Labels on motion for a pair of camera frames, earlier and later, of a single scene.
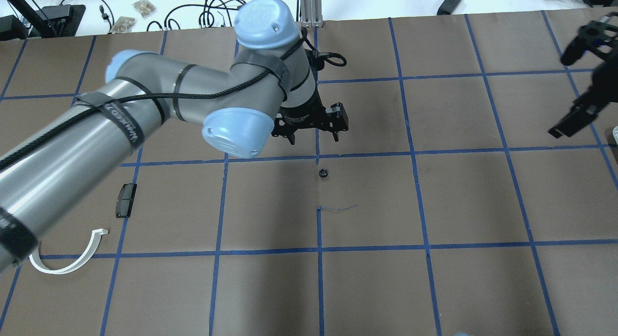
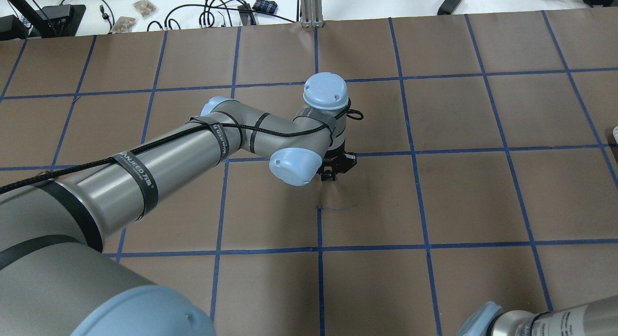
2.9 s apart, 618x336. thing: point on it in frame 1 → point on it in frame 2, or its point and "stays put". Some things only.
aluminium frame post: [310, 7] stays put
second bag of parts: [123, 25] stays put
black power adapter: [450, 3] stays put
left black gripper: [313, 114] → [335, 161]
